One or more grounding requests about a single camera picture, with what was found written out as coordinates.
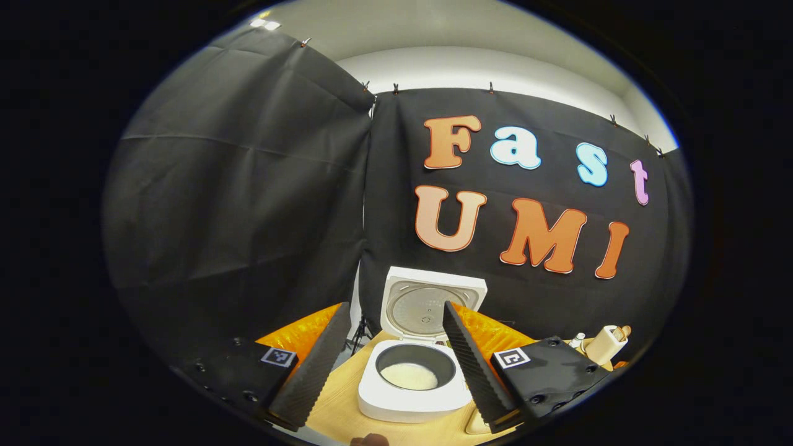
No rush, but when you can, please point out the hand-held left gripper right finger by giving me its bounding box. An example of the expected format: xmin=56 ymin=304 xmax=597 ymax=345
xmin=444 ymin=300 xmax=613 ymax=435

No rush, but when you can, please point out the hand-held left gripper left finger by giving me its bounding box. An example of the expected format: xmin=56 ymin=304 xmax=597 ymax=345
xmin=170 ymin=302 xmax=353 ymax=433

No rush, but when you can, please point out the cream rice container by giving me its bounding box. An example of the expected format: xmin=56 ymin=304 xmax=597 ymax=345
xmin=465 ymin=406 xmax=493 ymax=435

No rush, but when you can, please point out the white rice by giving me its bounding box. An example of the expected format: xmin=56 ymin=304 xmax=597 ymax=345
xmin=380 ymin=362 xmax=439 ymax=391

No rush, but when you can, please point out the white rice cooker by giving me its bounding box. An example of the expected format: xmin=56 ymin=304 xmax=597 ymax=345
xmin=357 ymin=266 xmax=488 ymax=424

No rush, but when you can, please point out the black tripod stand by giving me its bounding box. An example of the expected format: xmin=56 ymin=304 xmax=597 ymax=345
xmin=349 ymin=315 xmax=374 ymax=356

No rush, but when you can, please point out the white toaster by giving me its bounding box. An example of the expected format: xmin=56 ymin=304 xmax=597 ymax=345
xmin=584 ymin=325 xmax=629 ymax=366

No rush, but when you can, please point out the black backdrop cloth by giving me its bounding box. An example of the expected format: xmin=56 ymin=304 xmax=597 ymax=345
xmin=102 ymin=28 xmax=693 ymax=372

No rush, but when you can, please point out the row of cloth clips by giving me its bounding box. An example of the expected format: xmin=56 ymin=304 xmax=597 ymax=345
xmin=300 ymin=37 xmax=667 ymax=155

